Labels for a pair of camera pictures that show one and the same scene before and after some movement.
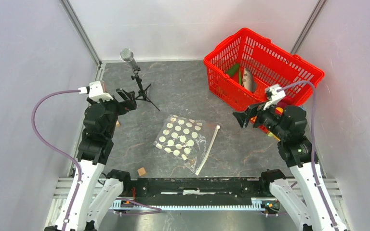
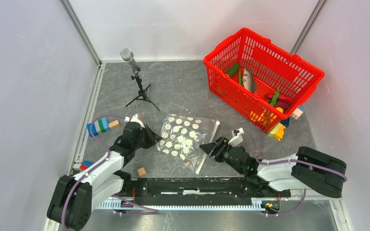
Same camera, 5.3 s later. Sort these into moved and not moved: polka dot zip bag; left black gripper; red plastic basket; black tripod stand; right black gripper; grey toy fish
Moved: right black gripper; left black gripper
Not moved: grey toy fish; black tripod stand; red plastic basket; polka dot zip bag
